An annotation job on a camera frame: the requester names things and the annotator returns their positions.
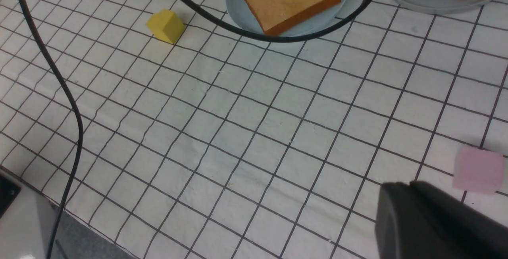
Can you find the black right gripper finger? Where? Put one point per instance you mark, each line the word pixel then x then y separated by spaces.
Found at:
pixel 420 221

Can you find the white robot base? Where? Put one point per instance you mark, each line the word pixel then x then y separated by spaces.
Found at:
pixel 26 223

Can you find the light blue center plate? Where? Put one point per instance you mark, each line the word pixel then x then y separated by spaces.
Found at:
pixel 243 18

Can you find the pink foam block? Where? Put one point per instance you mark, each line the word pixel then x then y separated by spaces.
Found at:
pixel 479 171

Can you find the yellow foam block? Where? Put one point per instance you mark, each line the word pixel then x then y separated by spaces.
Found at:
pixel 166 26

